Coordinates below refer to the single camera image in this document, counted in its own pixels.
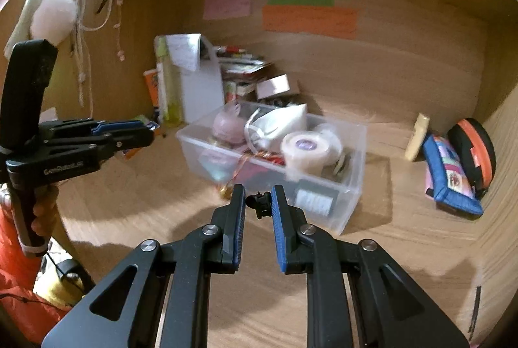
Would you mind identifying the small blue card pack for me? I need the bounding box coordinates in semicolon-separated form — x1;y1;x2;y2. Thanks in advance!
145;121;160;130

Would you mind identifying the pink round desk vacuum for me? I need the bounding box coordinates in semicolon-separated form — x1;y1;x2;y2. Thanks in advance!
212;101;246;145

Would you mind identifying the dark green glass bottle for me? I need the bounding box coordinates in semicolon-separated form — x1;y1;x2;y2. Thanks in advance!
294;180;339;217

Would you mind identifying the white drawstring cloth bag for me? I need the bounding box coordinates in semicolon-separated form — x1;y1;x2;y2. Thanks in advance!
244;104;307;154

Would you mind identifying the small black binder clip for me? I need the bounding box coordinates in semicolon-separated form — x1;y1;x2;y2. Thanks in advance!
245;192;272;220

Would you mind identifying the white round lidded tub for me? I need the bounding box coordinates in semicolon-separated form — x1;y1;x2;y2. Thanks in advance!
280;123;344;176

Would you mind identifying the red velvet gold-trim pouch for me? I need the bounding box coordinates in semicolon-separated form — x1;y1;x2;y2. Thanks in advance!
242;151;285;166

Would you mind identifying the person's left hand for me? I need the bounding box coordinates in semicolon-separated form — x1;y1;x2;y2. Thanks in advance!
1;185;59;238

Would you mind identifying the yellow-green spray bottle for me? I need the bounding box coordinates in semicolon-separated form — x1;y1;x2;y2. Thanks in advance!
154;36;183;128

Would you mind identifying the orange jacket sleeve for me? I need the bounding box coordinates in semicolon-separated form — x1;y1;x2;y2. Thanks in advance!
0;208;70;344

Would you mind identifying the white plush toy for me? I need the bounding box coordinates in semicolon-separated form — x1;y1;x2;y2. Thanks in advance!
4;0;78;60

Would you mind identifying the blue patchwork pencil case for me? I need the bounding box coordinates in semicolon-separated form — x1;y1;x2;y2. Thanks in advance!
422;134;483;217

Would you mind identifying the stack of books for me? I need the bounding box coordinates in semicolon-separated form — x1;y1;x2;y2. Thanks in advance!
217;53;274;103

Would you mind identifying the red white marker pen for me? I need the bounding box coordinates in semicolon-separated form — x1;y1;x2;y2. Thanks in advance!
213;46;247;57

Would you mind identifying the small white pink box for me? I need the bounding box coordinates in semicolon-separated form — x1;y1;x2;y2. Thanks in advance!
255;74;300;100

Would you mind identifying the clear plastic storage bin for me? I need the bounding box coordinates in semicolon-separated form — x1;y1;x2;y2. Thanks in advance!
176;101;367;235

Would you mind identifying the black orange round case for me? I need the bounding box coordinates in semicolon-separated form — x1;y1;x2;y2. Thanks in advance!
447;118;496;200

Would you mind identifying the pink sticky note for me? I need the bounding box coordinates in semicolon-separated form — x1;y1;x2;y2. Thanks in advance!
203;0;252;21

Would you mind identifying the orange sticky note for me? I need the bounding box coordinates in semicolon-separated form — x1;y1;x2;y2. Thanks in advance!
263;5;357;39

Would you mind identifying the white hanging cord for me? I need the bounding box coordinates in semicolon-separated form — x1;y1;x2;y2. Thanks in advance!
68;0;125;118

